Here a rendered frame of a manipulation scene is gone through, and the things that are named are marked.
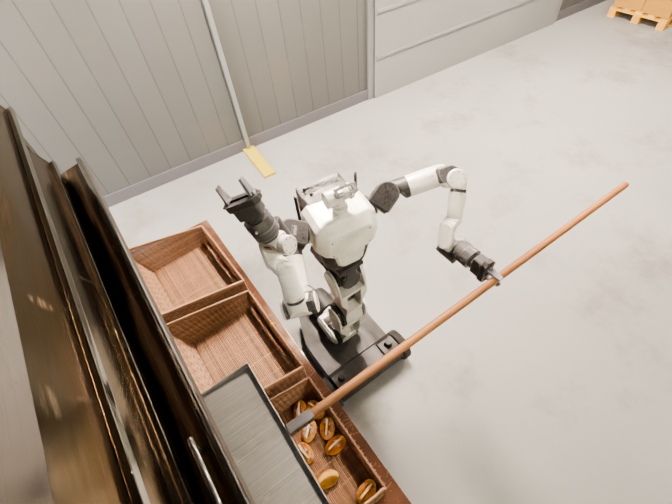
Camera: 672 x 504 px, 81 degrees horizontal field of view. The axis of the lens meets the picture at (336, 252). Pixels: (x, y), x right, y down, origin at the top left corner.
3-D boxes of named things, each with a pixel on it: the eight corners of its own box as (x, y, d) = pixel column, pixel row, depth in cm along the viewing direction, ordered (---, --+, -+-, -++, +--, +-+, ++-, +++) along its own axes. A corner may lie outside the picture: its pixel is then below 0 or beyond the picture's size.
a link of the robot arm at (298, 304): (271, 280, 128) (288, 328, 135) (301, 272, 127) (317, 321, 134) (274, 266, 137) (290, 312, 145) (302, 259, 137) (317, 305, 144)
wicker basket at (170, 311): (175, 344, 211) (152, 319, 189) (139, 278, 241) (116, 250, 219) (252, 295, 227) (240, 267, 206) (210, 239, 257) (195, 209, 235)
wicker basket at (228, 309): (222, 443, 178) (201, 426, 157) (176, 351, 208) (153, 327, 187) (310, 378, 194) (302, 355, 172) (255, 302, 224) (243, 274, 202)
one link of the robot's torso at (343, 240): (291, 242, 182) (276, 185, 154) (354, 215, 190) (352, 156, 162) (318, 289, 165) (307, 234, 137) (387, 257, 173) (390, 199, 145)
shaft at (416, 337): (621, 184, 180) (624, 179, 178) (627, 188, 179) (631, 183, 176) (309, 411, 126) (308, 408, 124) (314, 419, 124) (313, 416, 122)
